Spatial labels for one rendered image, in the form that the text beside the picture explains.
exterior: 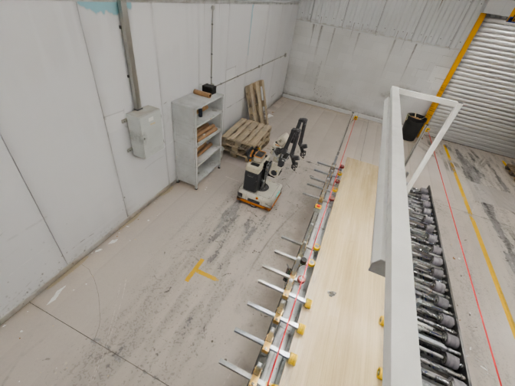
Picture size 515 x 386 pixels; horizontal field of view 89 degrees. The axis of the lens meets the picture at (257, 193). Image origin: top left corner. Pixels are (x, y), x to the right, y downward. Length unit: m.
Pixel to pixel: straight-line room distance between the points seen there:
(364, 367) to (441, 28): 8.75
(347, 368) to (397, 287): 1.66
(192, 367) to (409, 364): 2.68
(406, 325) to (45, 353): 3.39
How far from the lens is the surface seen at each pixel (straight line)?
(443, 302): 3.48
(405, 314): 0.92
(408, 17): 9.71
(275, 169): 4.37
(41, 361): 3.71
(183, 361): 3.32
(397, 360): 0.84
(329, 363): 2.52
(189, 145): 4.61
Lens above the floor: 3.13
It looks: 38 degrees down
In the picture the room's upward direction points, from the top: 9 degrees clockwise
